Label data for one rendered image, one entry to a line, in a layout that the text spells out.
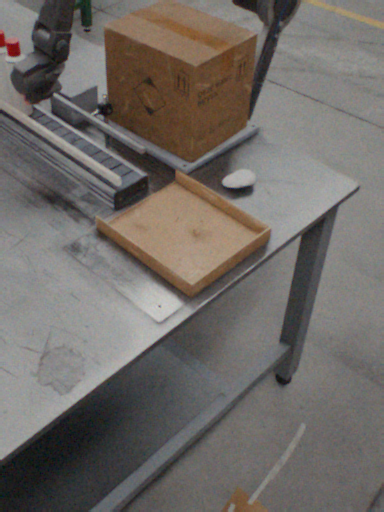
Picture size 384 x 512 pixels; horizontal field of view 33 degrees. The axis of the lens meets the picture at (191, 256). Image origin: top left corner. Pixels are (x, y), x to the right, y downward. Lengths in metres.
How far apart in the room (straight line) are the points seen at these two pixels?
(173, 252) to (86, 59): 0.93
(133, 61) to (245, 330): 1.13
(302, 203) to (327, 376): 0.87
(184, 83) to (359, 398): 1.24
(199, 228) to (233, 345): 0.91
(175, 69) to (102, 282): 0.53
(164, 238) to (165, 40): 0.48
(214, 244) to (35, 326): 0.44
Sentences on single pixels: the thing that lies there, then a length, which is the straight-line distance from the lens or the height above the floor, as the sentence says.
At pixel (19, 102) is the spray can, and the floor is 0.93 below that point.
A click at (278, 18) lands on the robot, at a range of 2.56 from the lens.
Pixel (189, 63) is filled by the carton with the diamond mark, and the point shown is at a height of 1.12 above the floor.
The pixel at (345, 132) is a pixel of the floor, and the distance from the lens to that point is 3.51.
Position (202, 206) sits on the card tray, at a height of 0.83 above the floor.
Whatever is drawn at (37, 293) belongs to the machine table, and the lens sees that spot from 1.39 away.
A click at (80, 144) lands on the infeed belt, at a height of 0.88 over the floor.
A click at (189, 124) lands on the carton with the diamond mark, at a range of 1.63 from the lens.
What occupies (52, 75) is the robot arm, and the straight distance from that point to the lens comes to 1.63.
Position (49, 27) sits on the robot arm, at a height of 1.18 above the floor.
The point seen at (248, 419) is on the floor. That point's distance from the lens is 2.18.
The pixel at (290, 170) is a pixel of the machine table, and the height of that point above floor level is 0.83.
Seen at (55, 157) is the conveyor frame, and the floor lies 0.87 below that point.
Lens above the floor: 1.83
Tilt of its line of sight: 44 degrees down
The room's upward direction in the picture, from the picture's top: 3 degrees clockwise
